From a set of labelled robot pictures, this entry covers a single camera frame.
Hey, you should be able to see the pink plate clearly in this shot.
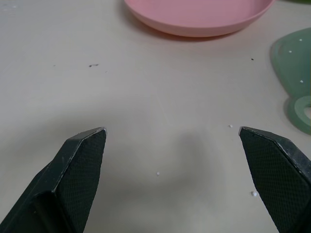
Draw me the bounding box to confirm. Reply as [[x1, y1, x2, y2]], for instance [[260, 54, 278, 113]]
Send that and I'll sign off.
[[124, 0, 276, 38]]

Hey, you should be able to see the pale green cutting board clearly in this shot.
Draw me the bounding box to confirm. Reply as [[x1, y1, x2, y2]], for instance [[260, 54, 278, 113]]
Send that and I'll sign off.
[[271, 27, 311, 136]]

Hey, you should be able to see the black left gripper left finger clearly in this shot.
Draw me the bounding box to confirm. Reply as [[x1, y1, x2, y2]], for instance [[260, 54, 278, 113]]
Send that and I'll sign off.
[[0, 126, 108, 233]]

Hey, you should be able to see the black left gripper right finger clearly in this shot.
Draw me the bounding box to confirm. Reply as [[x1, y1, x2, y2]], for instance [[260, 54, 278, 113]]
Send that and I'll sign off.
[[239, 126, 311, 233]]

